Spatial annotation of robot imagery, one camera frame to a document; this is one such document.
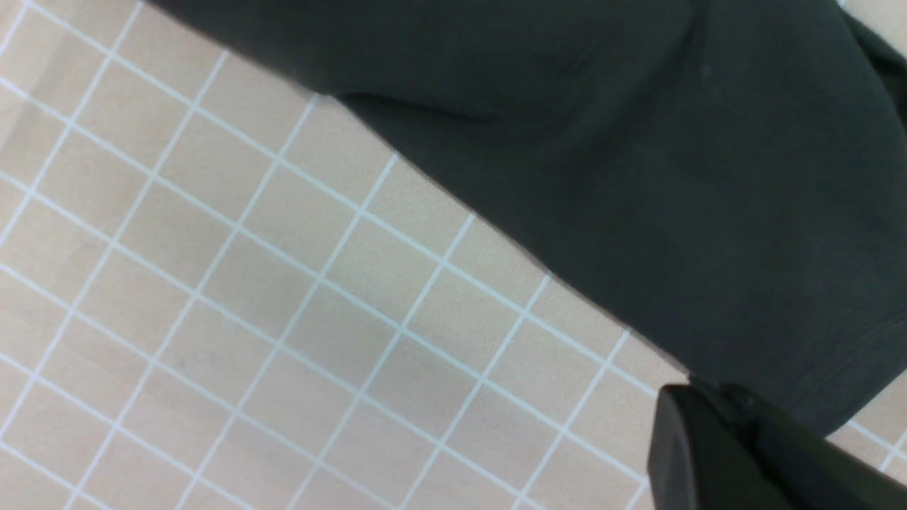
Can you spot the dark gray long-sleeved shirt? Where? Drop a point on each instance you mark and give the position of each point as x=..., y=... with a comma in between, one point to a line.
x=725, y=177

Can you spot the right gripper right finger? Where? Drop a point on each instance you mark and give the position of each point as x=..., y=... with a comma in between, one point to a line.
x=807, y=469

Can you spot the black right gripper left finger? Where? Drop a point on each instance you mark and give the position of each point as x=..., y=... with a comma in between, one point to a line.
x=696, y=462

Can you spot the peach grid tablecloth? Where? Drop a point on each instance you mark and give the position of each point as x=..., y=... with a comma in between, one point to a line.
x=222, y=290

